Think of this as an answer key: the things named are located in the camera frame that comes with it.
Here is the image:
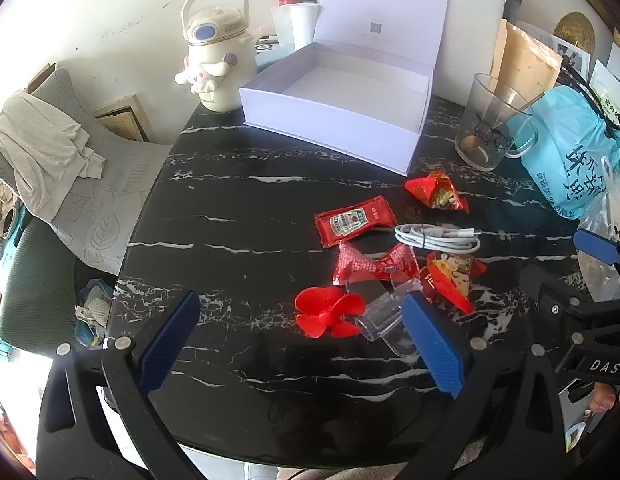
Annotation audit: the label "leaf patterned chair cushion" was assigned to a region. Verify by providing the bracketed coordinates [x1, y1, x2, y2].
[27, 65, 175, 276]

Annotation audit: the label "dark green chair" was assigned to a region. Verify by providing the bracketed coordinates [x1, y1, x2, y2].
[0, 215, 78, 356]

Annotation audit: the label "white gift box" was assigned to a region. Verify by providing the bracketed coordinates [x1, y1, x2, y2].
[238, 0, 453, 177]

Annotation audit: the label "black bag straps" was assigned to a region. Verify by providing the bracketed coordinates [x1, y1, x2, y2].
[562, 57, 620, 136]

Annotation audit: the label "clear plastic case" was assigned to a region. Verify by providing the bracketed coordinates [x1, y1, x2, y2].
[346, 275, 425, 358]

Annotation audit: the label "red ketchup packet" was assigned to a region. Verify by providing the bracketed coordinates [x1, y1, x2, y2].
[332, 240, 421, 286]
[314, 195, 398, 247]

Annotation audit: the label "glass mug with cartoon print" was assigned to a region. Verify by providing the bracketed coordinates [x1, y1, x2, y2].
[455, 73, 540, 171]

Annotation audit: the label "person's right hand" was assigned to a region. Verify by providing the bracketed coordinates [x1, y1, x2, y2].
[587, 383, 618, 416]

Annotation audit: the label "round golden woven mat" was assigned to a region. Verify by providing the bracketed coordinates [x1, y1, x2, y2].
[554, 11, 596, 53]

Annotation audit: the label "blue bag of scraps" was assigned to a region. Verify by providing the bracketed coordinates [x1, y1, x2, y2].
[72, 280, 116, 351]

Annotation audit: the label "red cartoon snack packet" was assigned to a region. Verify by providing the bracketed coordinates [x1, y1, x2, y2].
[422, 251, 488, 315]

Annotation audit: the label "brown paper bag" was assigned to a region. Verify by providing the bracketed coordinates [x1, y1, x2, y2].
[490, 19, 563, 97]

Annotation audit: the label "printed photo papers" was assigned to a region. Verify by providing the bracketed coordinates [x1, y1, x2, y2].
[550, 35, 590, 78]

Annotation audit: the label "red plastic fan propeller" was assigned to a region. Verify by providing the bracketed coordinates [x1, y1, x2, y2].
[295, 286, 363, 338]

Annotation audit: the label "white cardboard panel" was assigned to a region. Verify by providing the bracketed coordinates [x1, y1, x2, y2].
[447, 0, 523, 108]

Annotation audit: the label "teal box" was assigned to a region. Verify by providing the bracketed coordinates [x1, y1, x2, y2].
[255, 42, 287, 74]

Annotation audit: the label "wooden framed panel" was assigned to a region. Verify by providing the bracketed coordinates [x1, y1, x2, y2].
[92, 92, 151, 143]

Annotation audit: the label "clear plastic bag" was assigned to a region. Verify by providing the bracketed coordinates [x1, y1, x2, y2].
[577, 155, 620, 306]

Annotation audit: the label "white cable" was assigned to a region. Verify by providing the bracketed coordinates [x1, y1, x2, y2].
[394, 222, 481, 255]

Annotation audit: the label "red gold snack packet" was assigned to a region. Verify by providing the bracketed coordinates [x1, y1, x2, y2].
[405, 171, 469, 213]

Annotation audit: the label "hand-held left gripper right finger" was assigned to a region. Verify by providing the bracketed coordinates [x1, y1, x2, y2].
[401, 292, 578, 480]

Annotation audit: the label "cream cartoon kettle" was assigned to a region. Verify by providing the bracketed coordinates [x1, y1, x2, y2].
[174, 0, 258, 112]

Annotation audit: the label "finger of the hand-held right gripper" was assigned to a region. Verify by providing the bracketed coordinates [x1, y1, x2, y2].
[574, 229, 620, 267]
[537, 282, 620, 346]

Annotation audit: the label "light blue plastic bag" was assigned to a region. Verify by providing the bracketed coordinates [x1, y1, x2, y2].
[507, 85, 620, 221]

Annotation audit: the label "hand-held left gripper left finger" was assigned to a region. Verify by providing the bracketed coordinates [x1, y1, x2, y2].
[35, 289, 207, 480]

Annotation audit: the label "grey cloth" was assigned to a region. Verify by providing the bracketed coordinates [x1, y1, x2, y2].
[0, 91, 108, 223]

